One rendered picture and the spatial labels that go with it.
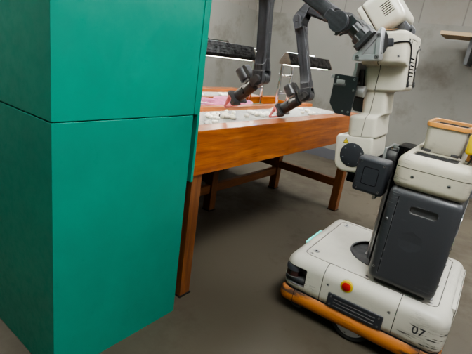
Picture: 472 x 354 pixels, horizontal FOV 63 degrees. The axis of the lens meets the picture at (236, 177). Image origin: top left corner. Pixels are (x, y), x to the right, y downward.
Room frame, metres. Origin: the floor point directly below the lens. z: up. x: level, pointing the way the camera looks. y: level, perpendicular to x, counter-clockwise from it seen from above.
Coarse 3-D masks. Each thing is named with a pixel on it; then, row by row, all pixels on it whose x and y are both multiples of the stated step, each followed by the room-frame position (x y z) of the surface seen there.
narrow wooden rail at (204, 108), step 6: (204, 108) 2.10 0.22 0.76; (210, 108) 2.14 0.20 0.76; (216, 108) 2.18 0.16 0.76; (222, 108) 2.22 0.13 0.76; (228, 108) 2.27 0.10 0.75; (234, 108) 2.32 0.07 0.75; (240, 108) 2.37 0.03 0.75; (246, 108) 2.41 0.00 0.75; (252, 108) 2.47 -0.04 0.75; (258, 108) 2.53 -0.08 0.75; (264, 108) 2.58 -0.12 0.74; (270, 108) 2.64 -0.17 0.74
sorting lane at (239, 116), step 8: (200, 112) 2.06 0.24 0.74; (216, 112) 2.14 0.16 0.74; (240, 112) 2.27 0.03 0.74; (296, 112) 2.64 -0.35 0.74; (320, 112) 2.83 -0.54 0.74; (328, 112) 2.90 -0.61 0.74; (200, 120) 1.84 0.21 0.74; (224, 120) 1.93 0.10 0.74; (232, 120) 1.97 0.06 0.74; (240, 120) 2.00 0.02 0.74; (248, 120) 2.04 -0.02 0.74
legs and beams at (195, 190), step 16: (272, 160) 3.21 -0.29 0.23; (208, 176) 2.50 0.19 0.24; (240, 176) 2.77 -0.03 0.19; (256, 176) 2.93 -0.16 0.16; (272, 176) 3.18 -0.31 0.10; (320, 176) 2.94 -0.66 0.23; (336, 176) 2.85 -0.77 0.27; (192, 192) 1.48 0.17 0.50; (208, 192) 2.47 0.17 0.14; (336, 192) 2.83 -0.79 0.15; (192, 208) 1.49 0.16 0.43; (208, 208) 2.48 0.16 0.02; (336, 208) 2.85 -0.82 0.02; (192, 224) 1.50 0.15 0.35; (192, 240) 1.51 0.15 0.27; (176, 288) 1.48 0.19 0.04
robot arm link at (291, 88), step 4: (288, 84) 2.08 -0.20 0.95; (292, 84) 2.08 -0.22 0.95; (296, 84) 2.10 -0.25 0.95; (284, 88) 2.09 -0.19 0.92; (288, 88) 2.08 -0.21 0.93; (292, 88) 2.07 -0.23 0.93; (296, 88) 2.07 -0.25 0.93; (288, 92) 2.07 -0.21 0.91; (292, 92) 2.07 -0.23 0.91; (304, 92) 2.01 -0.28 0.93; (288, 96) 2.09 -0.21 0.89; (300, 96) 2.03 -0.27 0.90; (304, 96) 2.01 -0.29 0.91; (300, 100) 2.02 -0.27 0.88; (304, 100) 2.08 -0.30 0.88
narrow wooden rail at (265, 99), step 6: (204, 96) 2.59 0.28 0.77; (210, 96) 2.63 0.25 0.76; (252, 96) 3.03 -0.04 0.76; (258, 96) 3.09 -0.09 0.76; (264, 96) 3.16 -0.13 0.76; (270, 96) 3.23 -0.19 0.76; (204, 102) 2.58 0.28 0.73; (210, 102) 2.63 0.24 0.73; (264, 102) 3.16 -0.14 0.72; (270, 102) 3.24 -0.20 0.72
